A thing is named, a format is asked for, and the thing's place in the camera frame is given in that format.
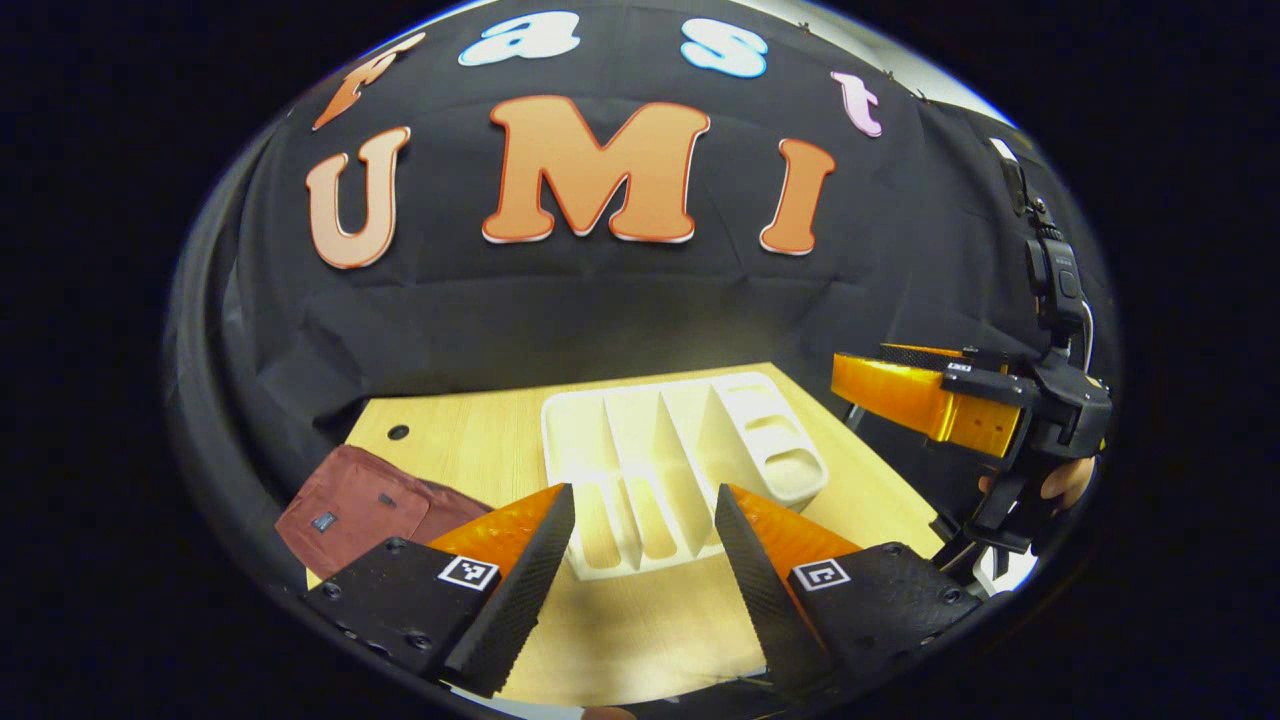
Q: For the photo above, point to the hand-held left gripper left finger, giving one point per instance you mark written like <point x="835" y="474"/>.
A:
<point x="525" y="600"/>

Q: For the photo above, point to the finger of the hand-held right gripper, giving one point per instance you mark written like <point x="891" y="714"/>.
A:
<point x="925" y="353"/>
<point x="900" y="395"/>

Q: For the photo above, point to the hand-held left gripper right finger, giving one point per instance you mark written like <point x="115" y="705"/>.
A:
<point x="765" y="600"/>

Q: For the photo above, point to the white bookshelf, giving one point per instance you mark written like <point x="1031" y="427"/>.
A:
<point x="690" y="440"/>

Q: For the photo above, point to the maroon schoolbag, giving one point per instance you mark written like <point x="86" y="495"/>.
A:
<point x="360" y="500"/>

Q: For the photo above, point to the black backdrop cloth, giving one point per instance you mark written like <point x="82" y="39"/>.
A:
<point x="600" y="300"/>

